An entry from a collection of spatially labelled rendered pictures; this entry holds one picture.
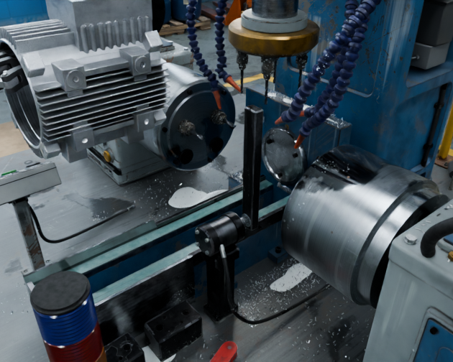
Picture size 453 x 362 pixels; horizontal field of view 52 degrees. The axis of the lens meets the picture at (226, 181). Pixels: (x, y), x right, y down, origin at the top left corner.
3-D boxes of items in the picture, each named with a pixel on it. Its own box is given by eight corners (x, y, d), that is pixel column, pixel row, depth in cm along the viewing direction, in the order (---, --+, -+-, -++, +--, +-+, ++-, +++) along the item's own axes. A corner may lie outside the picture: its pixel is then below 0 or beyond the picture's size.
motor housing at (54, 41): (118, 102, 89) (107, -2, 78) (174, 141, 77) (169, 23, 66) (11, 131, 78) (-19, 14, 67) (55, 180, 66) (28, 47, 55)
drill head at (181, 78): (173, 116, 154) (168, 42, 141) (245, 160, 130) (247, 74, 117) (104, 138, 141) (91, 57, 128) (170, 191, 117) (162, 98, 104)
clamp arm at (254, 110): (251, 219, 94) (254, 103, 81) (260, 226, 92) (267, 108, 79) (237, 226, 93) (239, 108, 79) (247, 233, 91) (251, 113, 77)
